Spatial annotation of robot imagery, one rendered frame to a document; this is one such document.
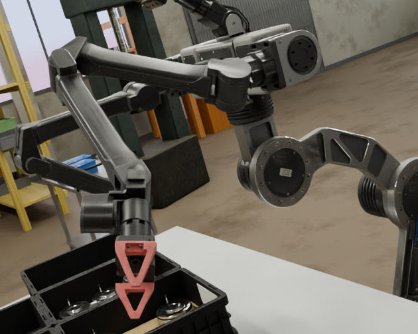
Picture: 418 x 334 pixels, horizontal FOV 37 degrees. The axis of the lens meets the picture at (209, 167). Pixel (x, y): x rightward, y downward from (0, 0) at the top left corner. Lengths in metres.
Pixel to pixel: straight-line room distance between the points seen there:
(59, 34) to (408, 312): 8.31
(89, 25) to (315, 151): 4.20
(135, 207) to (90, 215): 0.08
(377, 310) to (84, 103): 1.01
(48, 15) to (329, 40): 5.27
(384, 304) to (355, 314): 0.09
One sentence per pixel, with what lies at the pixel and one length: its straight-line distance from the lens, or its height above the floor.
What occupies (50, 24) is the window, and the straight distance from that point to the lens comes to 9.64.
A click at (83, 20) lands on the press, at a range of 5.86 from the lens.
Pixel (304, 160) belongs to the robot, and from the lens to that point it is 1.81.
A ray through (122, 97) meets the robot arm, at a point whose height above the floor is 1.44.
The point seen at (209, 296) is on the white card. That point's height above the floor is 0.90.
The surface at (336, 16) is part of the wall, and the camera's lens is 12.38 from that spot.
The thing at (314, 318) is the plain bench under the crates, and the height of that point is 0.70.
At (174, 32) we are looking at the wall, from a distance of 10.40.
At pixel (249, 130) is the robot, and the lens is 1.79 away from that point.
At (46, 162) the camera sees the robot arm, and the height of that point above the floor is 1.34.
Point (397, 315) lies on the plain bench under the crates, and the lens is 1.83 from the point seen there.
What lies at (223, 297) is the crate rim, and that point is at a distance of 1.62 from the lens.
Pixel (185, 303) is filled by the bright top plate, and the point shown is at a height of 0.86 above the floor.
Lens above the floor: 1.61
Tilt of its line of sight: 13 degrees down
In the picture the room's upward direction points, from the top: 16 degrees counter-clockwise
